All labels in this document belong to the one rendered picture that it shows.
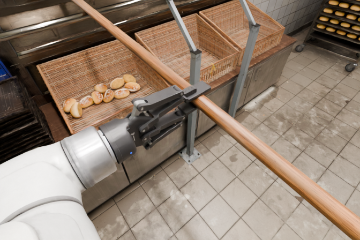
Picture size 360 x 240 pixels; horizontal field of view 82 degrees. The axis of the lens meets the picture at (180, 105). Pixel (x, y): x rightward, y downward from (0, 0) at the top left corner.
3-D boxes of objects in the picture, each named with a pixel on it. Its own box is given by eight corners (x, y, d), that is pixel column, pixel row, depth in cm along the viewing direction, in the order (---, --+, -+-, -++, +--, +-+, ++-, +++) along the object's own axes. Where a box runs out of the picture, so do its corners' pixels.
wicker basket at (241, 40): (195, 43, 182) (197, 10, 163) (237, 25, 207) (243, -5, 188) (238, 67, 156) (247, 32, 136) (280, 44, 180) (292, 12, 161)
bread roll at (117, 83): (127, 84, 137) (124, 85, 142) (122, 75, 136) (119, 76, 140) (113, 91, 132) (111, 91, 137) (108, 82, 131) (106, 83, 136)
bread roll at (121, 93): (128, 90, 135) (127, 84, 131) (130, 97, 131) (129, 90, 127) (113, 94, 132) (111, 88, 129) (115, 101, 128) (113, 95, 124)
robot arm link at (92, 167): (75, 159, 39) (104, 143, 42) (93, 197, 34) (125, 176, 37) (54, 129, 33) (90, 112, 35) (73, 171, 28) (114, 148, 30)
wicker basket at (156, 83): (55, 101, 130) (34, 64, 110) (134, 69, 154) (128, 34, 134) (82, 155, 103) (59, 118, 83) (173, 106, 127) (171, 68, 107)
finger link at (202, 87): (177, 96, 43) (177, 93, 43) (202, 82, 46) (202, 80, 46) (186, 103, 42) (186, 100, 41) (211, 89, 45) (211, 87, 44)
